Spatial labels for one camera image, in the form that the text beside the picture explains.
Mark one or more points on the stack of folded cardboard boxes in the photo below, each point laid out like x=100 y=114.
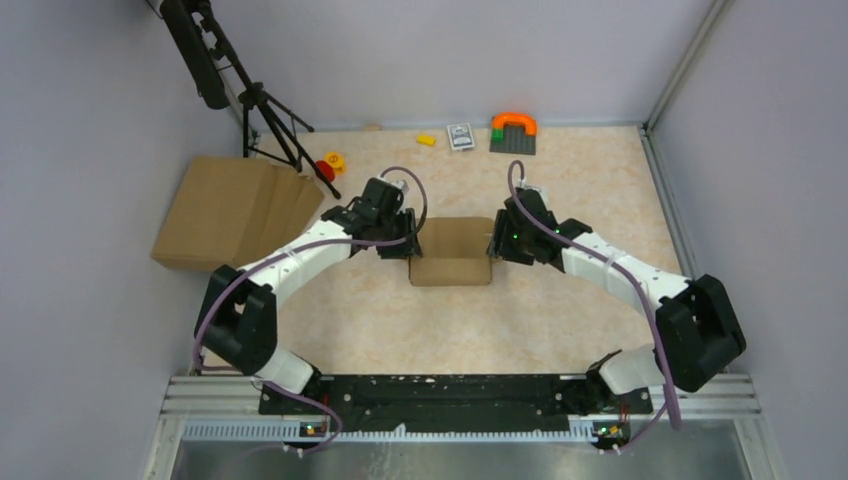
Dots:
x=234 y=211

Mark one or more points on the grey building baseplate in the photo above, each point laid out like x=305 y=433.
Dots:
x=515 y=142

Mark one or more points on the orange arch toy piece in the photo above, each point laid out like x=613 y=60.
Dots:
x=502 y=120

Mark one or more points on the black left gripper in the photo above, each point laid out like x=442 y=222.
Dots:
x=410 y=249

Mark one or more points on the brown cardboard box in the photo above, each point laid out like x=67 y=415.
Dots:
x=454 y=253

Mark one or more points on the yellow round toy disc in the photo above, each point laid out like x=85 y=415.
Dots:
x=336 y=162

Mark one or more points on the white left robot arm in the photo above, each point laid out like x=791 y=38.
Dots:
x=238 y=321

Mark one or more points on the yellow toy block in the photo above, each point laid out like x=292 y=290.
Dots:
x=426 y=140

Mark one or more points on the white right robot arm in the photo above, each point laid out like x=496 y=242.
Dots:
x=694 y=327

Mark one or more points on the black camera tripod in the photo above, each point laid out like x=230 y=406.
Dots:
x=222 y=81

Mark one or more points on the red round toy disc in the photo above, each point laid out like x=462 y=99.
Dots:
x=326 y=170

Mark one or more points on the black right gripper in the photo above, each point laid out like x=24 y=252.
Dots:
x=499 y=245

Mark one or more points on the blue playing card deck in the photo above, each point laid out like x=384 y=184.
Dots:
x=460 y=137

